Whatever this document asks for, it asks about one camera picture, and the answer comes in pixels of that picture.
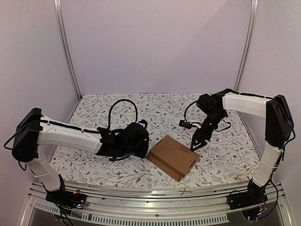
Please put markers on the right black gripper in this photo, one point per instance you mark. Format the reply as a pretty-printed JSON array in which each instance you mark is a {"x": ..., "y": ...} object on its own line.
[{"x": 200, "y": 136}]

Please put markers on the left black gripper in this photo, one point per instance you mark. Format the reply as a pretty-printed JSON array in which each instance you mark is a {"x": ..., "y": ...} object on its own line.
[{"x": 142, "y": 153}]

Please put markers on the brown cardboard paper box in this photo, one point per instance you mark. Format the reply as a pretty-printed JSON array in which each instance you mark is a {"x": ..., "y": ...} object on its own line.
[{"x": 173, "y": 158}]

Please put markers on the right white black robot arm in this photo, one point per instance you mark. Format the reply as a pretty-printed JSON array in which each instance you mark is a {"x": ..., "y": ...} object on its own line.
[{"x": 279, "y": 125}]

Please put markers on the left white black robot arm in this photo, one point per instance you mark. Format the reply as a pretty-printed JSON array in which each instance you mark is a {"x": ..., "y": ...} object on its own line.
[{"x": 35, "y": 129}]

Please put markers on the floral patterned table cloth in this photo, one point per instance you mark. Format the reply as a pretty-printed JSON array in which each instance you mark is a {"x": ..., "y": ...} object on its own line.
[{"x": 229, "y": 156}]

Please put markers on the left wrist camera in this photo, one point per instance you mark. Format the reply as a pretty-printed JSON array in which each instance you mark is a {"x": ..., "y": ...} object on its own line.
[{"x": 143, "y": 123}]

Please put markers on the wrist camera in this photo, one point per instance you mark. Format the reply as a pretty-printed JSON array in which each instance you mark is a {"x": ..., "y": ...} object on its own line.
[
  {"x": 188, "y": 125},
  {"x": 143, "y": 123}
]

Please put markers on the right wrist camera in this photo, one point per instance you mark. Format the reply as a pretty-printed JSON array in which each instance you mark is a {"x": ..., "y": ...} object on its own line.
[{"x": 188, "y": 125}]

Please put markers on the aluminium front rail base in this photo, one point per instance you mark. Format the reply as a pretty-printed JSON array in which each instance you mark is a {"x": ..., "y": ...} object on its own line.
[{"x": 202, "y": 206}]

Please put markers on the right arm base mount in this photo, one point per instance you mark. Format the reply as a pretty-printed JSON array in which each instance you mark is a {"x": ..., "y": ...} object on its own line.
[{"x": 253, "y": 196}]

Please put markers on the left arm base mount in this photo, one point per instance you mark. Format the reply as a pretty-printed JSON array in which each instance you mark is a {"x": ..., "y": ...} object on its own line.
[{"x": 67, "y": 199}]

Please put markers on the right aluminium frame post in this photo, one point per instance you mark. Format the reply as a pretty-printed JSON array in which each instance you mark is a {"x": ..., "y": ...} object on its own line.
[{"x": 247, "y": 44}]

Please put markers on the aluminium frame post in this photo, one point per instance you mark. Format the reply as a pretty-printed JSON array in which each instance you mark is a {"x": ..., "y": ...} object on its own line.
[
  {"x": 66, "y": 49},
  {"x": 247, "y": 44}
]

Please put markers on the left aluminium frame post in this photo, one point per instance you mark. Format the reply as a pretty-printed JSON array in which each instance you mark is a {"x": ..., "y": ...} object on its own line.
[{"x": 66, "y": 49}]

